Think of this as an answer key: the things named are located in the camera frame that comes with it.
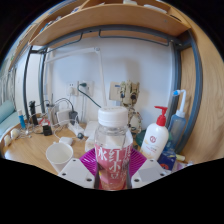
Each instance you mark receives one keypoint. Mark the tall black bottle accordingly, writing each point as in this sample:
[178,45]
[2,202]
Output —
[33,113]

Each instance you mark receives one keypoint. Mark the white power strip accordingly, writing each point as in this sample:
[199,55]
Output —
[76,129]

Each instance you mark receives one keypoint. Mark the white charger block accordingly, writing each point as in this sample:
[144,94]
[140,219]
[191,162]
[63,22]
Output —
[63,117]

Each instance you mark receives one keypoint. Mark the white folding desk lamp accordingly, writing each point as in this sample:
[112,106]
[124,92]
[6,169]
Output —
[101,80]

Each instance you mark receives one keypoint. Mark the blue carton box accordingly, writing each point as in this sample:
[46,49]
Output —
[166,160]

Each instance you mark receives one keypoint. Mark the blue spray bottle white nozzle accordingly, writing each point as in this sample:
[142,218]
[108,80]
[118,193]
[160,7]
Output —
[176,128]

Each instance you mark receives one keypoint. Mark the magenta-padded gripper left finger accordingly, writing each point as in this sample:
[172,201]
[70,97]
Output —
[76,173]

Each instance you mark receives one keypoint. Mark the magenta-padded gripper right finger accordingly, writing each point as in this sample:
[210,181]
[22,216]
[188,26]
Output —
[148,172]

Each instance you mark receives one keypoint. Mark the wooden robot figure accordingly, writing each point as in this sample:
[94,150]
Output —
[130,93]

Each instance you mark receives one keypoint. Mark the white cup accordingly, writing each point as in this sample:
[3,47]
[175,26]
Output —
[59,156]

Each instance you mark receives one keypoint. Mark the white pump bottle red top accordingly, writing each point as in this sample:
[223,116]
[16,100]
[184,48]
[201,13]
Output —
[154,138]

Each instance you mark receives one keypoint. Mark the beige square box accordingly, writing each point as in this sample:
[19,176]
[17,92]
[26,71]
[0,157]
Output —
[114,91]

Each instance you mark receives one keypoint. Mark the white tissue pack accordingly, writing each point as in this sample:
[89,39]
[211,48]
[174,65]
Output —
[90,128]

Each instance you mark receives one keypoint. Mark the clear bottle pink label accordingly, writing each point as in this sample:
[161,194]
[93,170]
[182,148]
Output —
[113,156]

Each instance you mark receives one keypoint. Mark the white wall socket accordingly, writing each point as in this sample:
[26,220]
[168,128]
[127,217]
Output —
[71,89]

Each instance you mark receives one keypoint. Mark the small blue bottle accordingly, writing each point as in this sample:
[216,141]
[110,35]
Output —
[21,120]

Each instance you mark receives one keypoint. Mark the wooden shelf unit metal frame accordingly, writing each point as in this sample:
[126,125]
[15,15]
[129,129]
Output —
[116,18]

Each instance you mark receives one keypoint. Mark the black charger block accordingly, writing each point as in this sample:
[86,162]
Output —
[73,116]

